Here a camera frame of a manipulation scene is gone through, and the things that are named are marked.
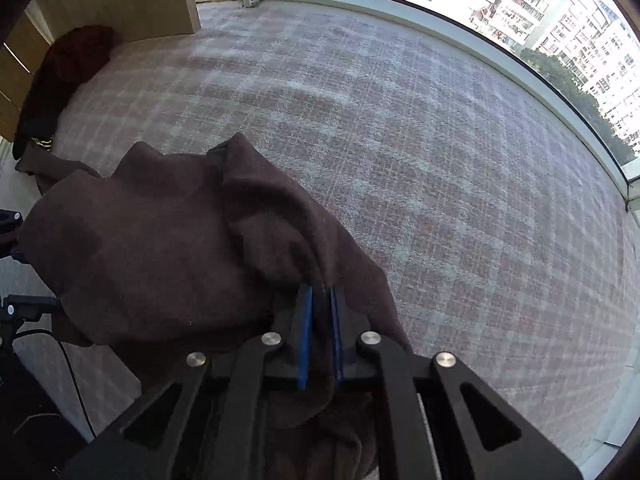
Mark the white mattress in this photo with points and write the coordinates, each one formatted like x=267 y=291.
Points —
x=105 y=390

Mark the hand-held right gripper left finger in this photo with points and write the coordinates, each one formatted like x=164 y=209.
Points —
x=302 y=345

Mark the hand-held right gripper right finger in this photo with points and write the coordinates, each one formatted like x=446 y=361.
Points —
x=336 y=345

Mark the apartment buildings outside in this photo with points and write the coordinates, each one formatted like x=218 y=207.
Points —
x=575 y=25

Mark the wooden plank headboard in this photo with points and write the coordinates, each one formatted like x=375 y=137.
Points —
x=17 y=75

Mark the brown fleece sweater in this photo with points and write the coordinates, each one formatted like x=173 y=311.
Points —
x=175 y=240

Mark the dark red garment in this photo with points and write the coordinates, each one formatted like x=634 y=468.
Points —
x=75 y=60

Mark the light wooden cabinet panel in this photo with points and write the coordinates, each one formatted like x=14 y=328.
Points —
x=125 y=0

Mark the green trees outside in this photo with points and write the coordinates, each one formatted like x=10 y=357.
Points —
x=575 y=80

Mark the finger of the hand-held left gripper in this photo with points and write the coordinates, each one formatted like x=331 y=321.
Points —
x=10 y=221
x=30 y=307

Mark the pink plaid blanket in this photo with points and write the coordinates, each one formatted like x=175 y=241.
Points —
x=400 y=135

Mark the black garment with yellow stripes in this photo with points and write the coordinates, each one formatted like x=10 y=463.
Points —
x=35 y=120

